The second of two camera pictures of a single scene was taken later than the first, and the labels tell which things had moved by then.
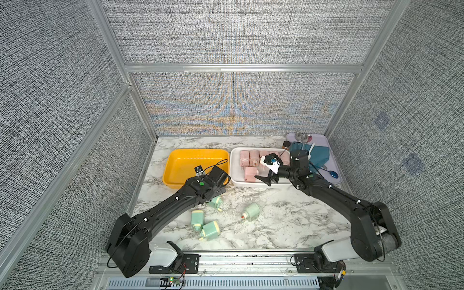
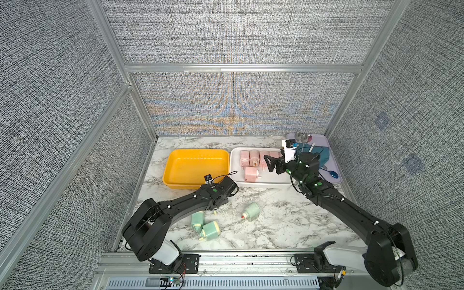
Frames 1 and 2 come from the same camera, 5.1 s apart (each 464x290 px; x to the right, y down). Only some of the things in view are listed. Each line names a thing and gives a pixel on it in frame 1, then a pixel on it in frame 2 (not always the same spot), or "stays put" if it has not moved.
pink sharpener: (244, 159) stays put
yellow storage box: (179, 164) stays put
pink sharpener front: (249, 173) stays put
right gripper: (272, 176) → (275, 162)
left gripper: (220, 191) → (226, 200)
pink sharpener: (254, 158) stays put
